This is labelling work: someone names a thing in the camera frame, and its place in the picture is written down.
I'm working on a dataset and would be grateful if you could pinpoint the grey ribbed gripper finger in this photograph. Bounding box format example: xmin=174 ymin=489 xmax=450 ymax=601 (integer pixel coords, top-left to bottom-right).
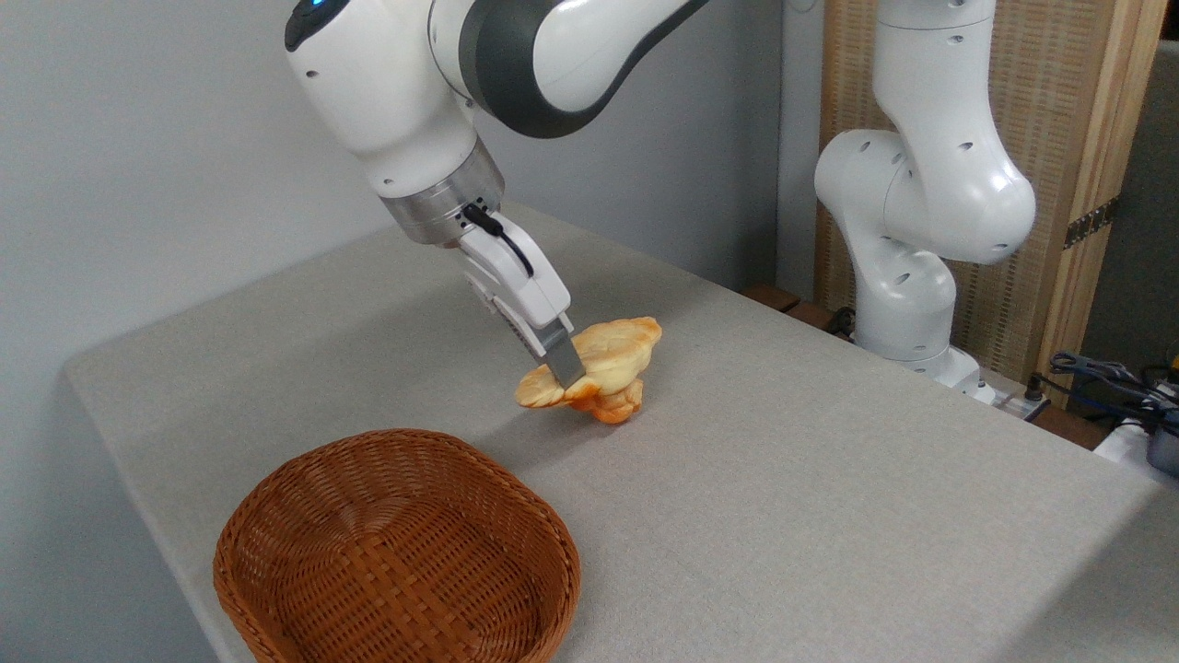
xmin=531 ymin=311 xmax=589 ymax=390

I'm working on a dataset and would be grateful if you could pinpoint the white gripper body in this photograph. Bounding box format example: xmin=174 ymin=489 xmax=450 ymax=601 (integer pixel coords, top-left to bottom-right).
xmin=449 ymin=224 xmax=573 ymax=358

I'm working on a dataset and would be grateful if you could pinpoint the long braided bread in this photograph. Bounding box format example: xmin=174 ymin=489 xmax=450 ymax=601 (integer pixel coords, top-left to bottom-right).
xmin=514 ymin=317 xmax=663 ymax=411

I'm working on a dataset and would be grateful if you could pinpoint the round golden bread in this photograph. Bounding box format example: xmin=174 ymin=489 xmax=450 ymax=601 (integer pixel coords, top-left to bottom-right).
xmin=564 ymin=376 xmax=646 ymax=425

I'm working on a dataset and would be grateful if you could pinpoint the brown wicker basket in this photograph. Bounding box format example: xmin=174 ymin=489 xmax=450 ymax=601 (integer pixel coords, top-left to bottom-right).
xmin=213 ymin=428 xmax=582 ymax=663

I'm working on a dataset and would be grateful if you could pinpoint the metal screen hinge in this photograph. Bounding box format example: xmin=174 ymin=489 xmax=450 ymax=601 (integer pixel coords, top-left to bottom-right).
xmin=1064 ymin=195 xmax=1121 ymax=250

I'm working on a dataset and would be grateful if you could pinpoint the woven wood folding screen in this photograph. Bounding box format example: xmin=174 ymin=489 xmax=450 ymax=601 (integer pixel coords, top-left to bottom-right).
xmin=815 ymin=0 xmax=1169 ymax=406

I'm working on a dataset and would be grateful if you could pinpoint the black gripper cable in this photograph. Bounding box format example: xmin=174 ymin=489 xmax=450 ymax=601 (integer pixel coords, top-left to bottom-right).
xmin=461 ymin=204 xmax=535 ymax=278

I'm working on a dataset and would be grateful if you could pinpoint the bundle of dark cables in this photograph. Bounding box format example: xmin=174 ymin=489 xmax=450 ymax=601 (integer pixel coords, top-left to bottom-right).
xmin=1030 ymin=352 xmax=1179 ymax=429

